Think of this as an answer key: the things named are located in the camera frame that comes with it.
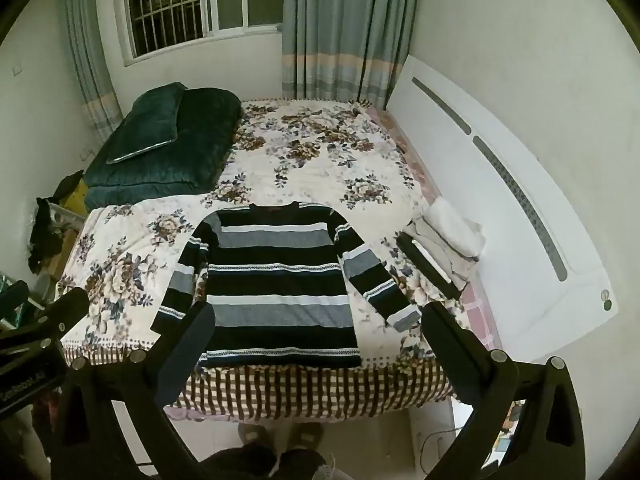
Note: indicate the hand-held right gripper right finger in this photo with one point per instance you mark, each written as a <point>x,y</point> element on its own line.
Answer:
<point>450,350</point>

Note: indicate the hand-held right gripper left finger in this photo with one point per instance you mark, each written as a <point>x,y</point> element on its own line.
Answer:
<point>187,345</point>

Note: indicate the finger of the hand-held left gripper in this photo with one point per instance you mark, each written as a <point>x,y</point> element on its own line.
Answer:
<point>14,296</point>
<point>62,310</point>

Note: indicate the black grey striped sweater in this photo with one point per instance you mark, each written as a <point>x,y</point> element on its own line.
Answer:
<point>280,280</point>

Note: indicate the hanging black garment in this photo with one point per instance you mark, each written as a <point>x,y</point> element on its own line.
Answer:
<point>42,230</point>

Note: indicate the folded beige cloth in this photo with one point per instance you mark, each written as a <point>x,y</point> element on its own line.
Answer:
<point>457,267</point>

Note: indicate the folded black cloth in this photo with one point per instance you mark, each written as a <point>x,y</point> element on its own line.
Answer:
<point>430,267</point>

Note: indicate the grey slipper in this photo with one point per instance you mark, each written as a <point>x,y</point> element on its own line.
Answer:
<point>306,434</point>
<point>250,432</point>

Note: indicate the folded white cloth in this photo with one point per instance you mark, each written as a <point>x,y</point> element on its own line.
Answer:
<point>455,227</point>

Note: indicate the person's dark trousers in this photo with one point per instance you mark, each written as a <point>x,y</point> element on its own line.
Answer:
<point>260,462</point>

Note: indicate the white headboard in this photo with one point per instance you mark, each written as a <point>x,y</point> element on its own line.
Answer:
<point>500,220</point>

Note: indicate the dark green quilt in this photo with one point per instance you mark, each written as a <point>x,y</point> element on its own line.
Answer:
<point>200,150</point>

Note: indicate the dark green pillow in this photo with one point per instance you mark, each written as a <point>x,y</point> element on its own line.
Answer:
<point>145,120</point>

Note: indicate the floral blanket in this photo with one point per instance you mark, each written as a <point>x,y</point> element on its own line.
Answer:
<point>310,160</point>

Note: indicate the narrow grey-green striped curtain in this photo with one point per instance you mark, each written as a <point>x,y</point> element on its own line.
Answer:
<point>87,60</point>

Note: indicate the barred window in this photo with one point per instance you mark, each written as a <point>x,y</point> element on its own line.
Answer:
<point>200,0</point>

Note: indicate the wide grey-green striped curtain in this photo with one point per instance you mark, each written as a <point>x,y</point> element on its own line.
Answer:
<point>345,25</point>

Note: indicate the white wall outlet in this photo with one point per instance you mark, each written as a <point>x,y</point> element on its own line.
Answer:
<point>16,69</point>

